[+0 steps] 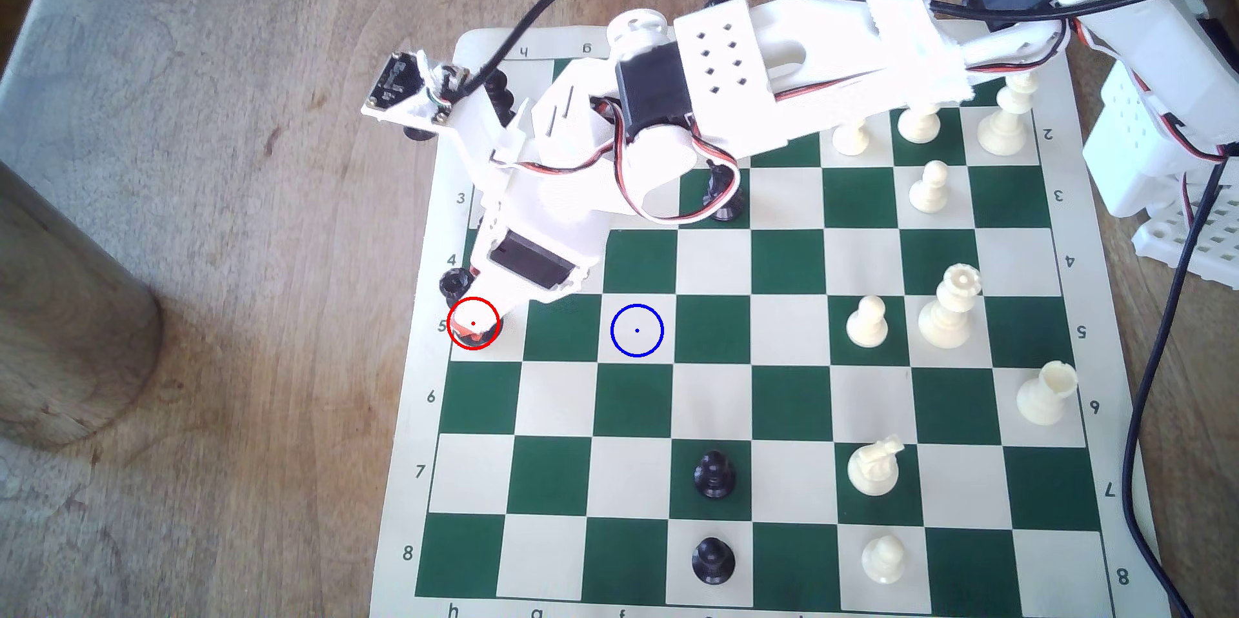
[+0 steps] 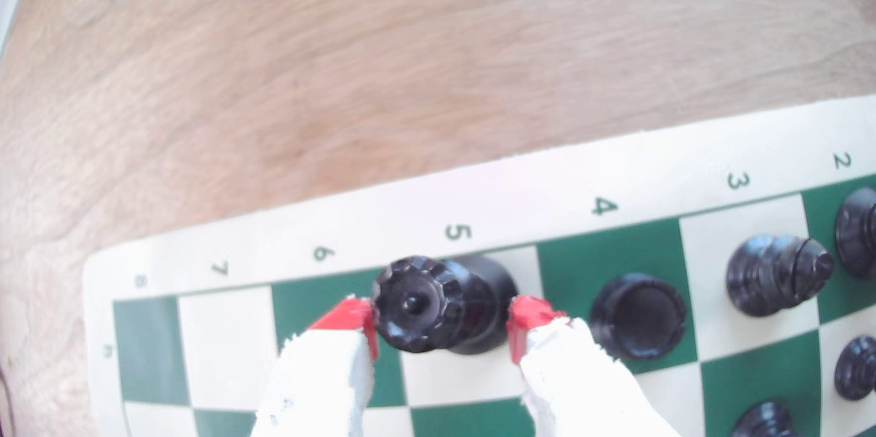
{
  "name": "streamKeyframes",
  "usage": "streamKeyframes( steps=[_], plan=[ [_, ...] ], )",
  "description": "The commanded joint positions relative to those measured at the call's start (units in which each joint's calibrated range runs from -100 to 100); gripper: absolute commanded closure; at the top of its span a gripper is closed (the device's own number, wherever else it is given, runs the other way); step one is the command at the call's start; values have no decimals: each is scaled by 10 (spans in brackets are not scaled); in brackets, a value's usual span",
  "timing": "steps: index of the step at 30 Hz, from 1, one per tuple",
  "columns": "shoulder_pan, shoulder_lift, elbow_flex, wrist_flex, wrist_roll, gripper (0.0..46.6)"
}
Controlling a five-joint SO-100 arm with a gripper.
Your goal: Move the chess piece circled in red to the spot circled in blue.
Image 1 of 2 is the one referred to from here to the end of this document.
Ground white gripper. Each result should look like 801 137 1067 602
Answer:
455 100 632 349

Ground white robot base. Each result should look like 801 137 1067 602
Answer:
1082 57 1239 290

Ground green and cream chess mat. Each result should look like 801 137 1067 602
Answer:
368 23 1163 618

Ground tall black chess piece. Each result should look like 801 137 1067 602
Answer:
482 65 517 128

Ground black chess pawn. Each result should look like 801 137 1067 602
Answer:
692 537 737 586
694 450 738 501

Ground white chess pawn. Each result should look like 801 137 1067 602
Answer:
897 100 942 145
846 295 890 349
832 115 871 157
861 533 908 586
910 160 952 215

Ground white chess knight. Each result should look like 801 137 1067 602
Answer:
847 434 906 497

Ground white chess queen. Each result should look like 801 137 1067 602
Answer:
918 263 983 350

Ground tall white chess piece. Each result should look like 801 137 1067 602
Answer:
978 71 1039 157

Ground white chess rook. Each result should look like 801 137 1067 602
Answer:
1016 359 1078 426

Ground red white black servo wires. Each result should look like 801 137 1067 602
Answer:
590 95 745 225

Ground bare circuit board camera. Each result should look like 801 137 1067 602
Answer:
363 49 456 128

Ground round wooden post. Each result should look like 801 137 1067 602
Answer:
0 161 164 451

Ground black power cable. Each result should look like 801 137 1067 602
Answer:
1123 144 1239 618

